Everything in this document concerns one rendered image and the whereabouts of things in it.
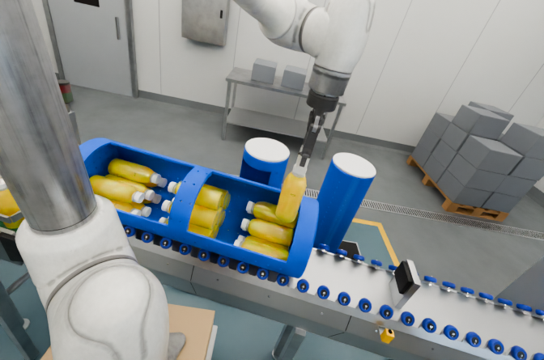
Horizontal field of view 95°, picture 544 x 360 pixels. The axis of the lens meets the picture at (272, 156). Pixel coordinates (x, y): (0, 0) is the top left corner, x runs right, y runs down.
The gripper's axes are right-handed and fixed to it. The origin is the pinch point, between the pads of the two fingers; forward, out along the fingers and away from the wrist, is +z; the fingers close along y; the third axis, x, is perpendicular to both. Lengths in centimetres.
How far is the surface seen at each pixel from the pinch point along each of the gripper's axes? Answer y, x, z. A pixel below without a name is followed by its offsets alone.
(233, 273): -6, 12, 50
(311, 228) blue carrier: -2.3, -9.1, 21.5
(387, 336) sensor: -12, -44, 48
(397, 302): 0, -49, 47
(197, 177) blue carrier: 3.6, 32.1, 19.8
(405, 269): 6, -48, 35
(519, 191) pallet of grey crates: 237, -277, 92
